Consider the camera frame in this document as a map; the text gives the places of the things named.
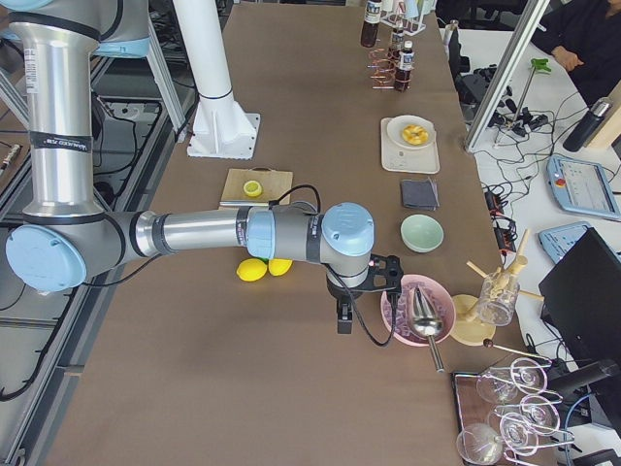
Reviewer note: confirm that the yellow lemon near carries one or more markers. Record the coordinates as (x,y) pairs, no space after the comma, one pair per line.
(252,270)

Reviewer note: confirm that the blue teach pendant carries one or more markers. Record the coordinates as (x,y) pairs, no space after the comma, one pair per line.
(581,187)
(557,241)

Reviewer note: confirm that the tea bottle carried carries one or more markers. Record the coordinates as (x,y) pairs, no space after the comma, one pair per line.
(370,23)

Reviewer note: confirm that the mint green bowl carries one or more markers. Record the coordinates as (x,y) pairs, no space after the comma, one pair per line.
(421,233)

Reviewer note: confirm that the clear glass mug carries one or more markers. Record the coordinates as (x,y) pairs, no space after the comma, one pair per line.
(497,299)

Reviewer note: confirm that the white round plate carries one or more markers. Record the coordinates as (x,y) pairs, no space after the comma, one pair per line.
(396,124)

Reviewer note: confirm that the aluminium frame post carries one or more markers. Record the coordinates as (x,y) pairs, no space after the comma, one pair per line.
(517,44)

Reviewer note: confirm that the yellow lemon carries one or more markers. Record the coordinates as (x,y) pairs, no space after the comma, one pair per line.
(252,270)
(278,267)

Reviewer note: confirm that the metal ice scoop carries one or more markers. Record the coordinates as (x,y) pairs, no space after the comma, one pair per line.
(425,323)

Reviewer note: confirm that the wine glass rack tray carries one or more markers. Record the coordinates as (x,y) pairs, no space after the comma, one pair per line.
(506,414)

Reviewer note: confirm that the copper wire bottle rack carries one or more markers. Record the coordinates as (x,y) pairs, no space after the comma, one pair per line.
(382,68)

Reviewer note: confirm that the black laptop monitor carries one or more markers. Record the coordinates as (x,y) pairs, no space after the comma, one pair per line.
(582,298)

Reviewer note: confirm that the wooden cup tree stand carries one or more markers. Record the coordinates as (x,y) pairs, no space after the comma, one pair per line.
(469,329)

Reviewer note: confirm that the pink ice bowl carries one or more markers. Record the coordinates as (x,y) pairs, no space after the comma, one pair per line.
(438,297)

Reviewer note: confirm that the half lemon slice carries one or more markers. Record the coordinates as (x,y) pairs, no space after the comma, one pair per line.
(252,188)

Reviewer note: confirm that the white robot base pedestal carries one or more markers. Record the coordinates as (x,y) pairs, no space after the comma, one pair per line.
(221,128)

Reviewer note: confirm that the seated person dark clothes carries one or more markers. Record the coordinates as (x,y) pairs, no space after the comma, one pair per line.
(584,38)

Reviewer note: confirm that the cream rabbit tray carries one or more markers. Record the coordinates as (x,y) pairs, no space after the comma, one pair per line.
(398,155)

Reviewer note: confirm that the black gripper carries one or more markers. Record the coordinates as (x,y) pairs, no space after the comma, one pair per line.
(336,291)

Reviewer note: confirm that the bamboo cutting board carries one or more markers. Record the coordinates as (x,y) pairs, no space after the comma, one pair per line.
(275,183)

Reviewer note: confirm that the glazed twisted donut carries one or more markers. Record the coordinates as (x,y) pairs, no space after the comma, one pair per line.
(415,135)

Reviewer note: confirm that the grey folded cloth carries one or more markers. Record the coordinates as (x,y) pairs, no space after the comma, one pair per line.
(420,194)

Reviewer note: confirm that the yellow lemon far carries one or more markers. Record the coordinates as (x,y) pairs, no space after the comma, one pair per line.
(278,267)

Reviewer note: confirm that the tea bottle front rack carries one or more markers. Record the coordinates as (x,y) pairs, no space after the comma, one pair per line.
(404,67)

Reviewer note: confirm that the tea bottle rack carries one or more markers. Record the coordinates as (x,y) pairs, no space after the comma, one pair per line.
(404,67)
(396,38)

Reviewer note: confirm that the white mug rack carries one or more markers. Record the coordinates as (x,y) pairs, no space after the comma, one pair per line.
(409,14)

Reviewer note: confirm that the tea bottle back rack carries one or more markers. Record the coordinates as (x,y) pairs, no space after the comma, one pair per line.
(396,38)

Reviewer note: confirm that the black thermos bottle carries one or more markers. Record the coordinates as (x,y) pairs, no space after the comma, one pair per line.
(588,124)

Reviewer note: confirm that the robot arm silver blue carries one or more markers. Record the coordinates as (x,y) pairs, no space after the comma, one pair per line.
(67,237)

